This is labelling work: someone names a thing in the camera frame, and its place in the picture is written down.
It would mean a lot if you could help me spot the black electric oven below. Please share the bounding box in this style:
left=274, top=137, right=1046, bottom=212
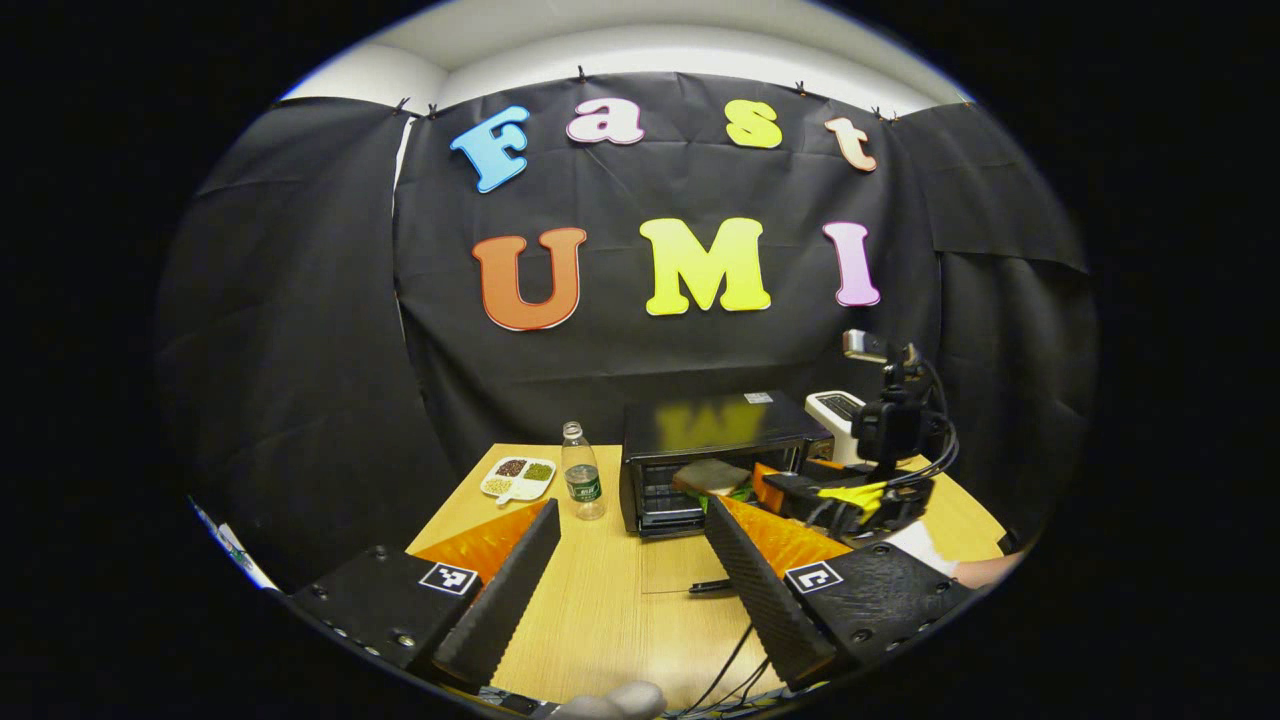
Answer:
left=620, top=390, right=836, bottom=539

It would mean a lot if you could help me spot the white divided plate of beans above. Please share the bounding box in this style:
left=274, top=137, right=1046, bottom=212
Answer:
left=480, top=456, right=558, bottom=505

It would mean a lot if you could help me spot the black backdrop cloth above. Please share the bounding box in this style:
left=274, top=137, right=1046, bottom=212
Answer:
left=155, top=72, right=1099, bottom=591

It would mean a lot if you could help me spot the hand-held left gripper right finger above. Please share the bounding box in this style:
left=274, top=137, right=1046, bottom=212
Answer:
left=704, top=495, right=977, bottom=692

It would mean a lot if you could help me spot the white toaster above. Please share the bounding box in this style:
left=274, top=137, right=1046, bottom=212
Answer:
left=805, top=391, right=873, bottom=467

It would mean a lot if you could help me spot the clear plastic water bottle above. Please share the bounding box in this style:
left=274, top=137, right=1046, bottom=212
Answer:
left=560, top=421, right=608, bottom=522

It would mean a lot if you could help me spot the black cable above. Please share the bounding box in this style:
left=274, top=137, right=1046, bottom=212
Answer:
left=690, top=622, right=776, bottom=717

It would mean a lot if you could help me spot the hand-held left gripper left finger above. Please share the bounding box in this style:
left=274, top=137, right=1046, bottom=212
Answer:
left=288, top=499, right=561, bottom=692

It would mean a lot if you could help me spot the lettuce sandwich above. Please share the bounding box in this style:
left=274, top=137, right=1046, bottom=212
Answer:
left=672, top=458, right=754, bottom=502

